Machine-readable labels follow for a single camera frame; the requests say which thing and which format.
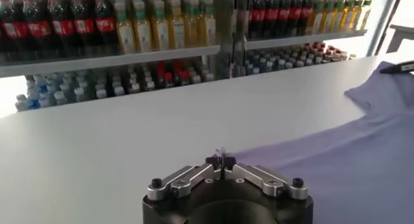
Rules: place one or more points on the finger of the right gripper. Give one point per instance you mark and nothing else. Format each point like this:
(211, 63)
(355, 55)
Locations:
(401, 68)

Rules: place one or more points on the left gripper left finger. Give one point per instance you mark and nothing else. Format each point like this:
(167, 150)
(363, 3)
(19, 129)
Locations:
(181, 183)

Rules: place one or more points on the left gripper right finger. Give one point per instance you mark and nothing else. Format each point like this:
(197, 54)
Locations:
(271, 184)

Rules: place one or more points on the purple t-shirt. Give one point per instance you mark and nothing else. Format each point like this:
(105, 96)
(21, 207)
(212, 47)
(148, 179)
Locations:
(355, 163)

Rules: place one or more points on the dark bottle white cap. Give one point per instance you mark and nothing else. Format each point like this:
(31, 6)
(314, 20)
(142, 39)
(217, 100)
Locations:
(119, 91)
(149, 86)
(134, 88)
(101, 94)

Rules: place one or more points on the cola bottle red cap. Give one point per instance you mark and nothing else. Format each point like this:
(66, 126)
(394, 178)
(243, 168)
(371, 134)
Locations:
(271, 14)
(105, 24)
(63, 27)
(295, 13)
(257, 15)
(169, 79)
(39, 28)
(14, 29)
(283, 13)
(305, 13)
(185, 77)
(84, 26)

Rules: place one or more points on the grey metal shelf unit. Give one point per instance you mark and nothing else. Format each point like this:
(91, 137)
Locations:
(113, 60)
(291, 40)

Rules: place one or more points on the water bottle blue label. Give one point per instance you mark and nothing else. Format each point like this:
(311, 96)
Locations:
(22, 104)
(43, 100)

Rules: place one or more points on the grey metal cart frame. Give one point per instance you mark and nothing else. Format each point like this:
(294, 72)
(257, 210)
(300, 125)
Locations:
(399, 29)

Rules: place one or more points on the slanted grey frame post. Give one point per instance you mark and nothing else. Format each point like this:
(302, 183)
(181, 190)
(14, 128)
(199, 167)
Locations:
(385, 18)

